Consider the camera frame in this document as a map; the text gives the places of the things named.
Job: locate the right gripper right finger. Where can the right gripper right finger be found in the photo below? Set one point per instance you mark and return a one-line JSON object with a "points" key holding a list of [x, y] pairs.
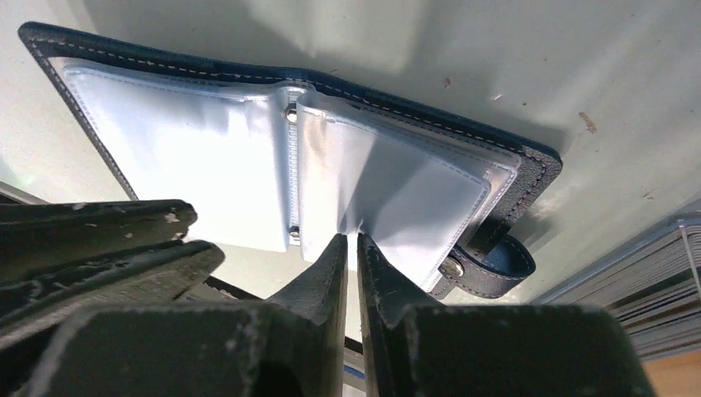
{"points": [[416, 346]]}

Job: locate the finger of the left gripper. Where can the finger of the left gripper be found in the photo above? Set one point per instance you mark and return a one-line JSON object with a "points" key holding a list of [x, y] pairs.
{"points": [[33, 306], [34, 237]]}

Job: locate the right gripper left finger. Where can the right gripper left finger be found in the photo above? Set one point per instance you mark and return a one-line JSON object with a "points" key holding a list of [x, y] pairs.
{"points": [[290, 344]]}

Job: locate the blue card holder wallet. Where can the blue card holder wallet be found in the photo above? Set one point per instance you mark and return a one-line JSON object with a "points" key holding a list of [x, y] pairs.
{"points": [[274, 157]]}

